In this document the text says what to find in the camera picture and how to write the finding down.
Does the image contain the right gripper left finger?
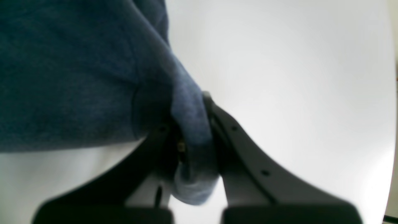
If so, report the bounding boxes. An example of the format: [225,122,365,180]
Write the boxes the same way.
[32,123,180,224]

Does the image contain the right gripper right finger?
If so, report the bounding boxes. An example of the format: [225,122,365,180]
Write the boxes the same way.
[203,91,362,224]

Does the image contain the dark blue T-shirt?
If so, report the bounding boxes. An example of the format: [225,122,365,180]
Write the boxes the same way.
[0,0,218,205]

